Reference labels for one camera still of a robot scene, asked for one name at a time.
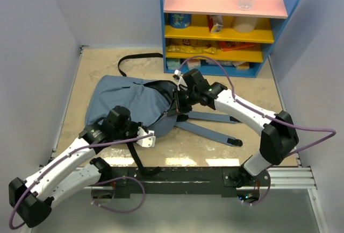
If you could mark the blue shelf unit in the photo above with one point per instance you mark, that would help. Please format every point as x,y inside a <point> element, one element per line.
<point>273,18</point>

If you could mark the yellow snack bag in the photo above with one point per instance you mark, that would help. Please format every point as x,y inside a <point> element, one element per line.
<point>191,46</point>

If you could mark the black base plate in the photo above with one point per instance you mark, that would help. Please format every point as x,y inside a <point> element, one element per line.
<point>179,181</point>

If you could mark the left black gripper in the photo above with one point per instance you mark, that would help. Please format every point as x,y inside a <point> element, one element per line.
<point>135,125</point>

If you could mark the white tissue pack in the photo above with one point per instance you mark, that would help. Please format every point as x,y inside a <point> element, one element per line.
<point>193,64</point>

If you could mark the white round container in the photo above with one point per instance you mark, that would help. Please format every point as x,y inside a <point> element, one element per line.
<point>244,24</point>

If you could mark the aluminium rail frame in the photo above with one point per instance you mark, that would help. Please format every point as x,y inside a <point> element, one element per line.
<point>124,155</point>

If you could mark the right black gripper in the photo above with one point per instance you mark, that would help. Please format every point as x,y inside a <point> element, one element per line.
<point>179,107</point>

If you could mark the red white carton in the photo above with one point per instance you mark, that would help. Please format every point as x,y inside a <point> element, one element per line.
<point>215,23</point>

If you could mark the blue round tin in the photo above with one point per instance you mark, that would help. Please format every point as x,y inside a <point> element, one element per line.
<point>179,20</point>

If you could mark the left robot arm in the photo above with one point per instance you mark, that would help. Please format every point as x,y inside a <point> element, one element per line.
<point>33,198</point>

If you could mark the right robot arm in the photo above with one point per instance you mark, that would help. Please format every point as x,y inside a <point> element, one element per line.
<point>278,137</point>

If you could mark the blue student backpack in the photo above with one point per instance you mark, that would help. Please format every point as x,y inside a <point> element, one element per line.
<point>150,102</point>

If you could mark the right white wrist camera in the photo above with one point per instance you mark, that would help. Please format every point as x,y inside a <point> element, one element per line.
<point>178,78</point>

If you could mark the teal tissue pack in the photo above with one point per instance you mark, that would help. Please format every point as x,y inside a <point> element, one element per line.
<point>173,63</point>

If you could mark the red snack packet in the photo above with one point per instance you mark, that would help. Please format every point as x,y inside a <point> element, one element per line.
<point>227,46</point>

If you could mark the yellow sponge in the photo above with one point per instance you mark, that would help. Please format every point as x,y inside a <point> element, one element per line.
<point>243,66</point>

